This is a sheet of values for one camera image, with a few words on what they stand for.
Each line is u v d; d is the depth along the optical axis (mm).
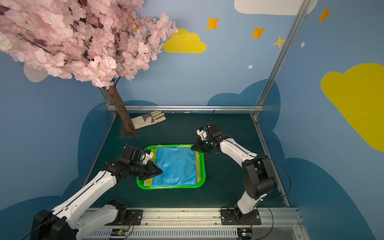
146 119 1180
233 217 742
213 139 717
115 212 623
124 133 1096
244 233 725
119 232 718
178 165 793
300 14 718
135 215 749
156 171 751
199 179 798
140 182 767
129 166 621
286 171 453
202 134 801
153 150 885
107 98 1114
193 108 1235
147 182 777
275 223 733
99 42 547
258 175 465
